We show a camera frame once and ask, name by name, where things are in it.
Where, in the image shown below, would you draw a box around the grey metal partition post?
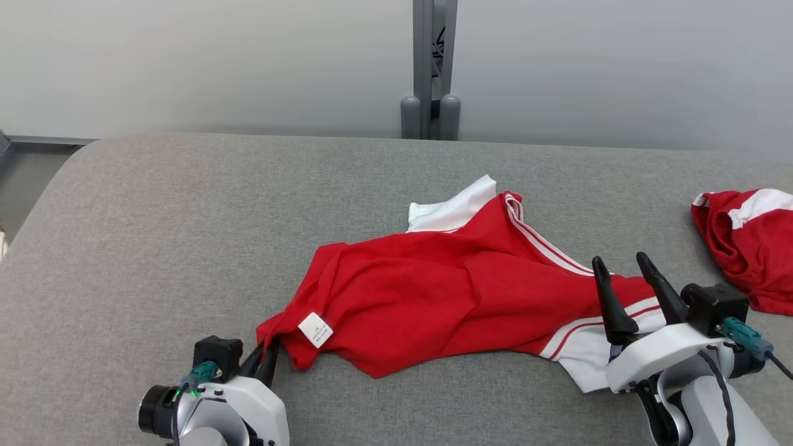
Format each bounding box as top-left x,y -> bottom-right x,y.
413,0 -> 459,140

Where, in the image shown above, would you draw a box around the teal plug black left cable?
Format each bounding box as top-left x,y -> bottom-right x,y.
177,361 -> 219,397

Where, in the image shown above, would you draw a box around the red white basketball jersey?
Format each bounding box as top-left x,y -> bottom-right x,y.
256,175 -> 682,394

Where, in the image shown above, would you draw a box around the teal plug black cable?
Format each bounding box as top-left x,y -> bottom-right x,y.
720,317 -> 793,380
177,361 -> 219,397

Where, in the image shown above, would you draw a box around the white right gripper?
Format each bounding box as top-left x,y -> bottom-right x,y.
592,251 -> 736,394

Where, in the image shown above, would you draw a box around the red shorts with white stripe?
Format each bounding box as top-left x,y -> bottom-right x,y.
691,188 -> 793,317

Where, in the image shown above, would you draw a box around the grey fabric sofa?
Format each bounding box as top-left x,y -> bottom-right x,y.
0,132 -> 793,446

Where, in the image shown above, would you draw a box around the grey cylindrical post foot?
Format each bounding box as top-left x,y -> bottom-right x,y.
400,95 -> 423,139
439,94 -> 462,141

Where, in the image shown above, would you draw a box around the teal plug black right cable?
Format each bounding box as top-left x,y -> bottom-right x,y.
720,317 -> 793,380

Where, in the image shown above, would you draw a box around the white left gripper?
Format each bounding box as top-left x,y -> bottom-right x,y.
177,338 -> 290,446

